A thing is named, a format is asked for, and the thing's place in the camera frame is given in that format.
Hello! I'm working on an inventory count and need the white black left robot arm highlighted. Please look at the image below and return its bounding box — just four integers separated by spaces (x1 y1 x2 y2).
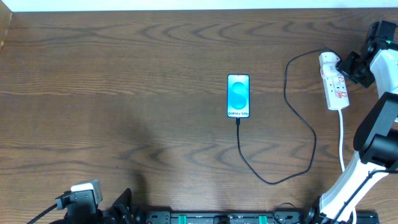
52 188 146 224

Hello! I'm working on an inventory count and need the white power strip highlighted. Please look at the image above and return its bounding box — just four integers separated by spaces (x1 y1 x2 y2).
323 75 349 111

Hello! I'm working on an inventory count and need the white USB charger adapter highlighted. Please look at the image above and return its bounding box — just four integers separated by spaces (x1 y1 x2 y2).
319 52 340 79

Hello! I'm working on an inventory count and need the blue Galaxy smartphone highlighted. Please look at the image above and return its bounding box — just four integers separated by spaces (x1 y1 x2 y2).
226 74 250 118

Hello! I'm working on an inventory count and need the white power strip cord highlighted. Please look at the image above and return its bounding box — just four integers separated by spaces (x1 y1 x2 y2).
338 108 358 224

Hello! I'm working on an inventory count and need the black USB charging cable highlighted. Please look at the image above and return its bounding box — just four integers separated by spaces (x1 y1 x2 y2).
235 47 343 186

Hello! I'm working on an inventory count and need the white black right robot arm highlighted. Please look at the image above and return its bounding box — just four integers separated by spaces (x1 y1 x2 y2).
307 21 397 223

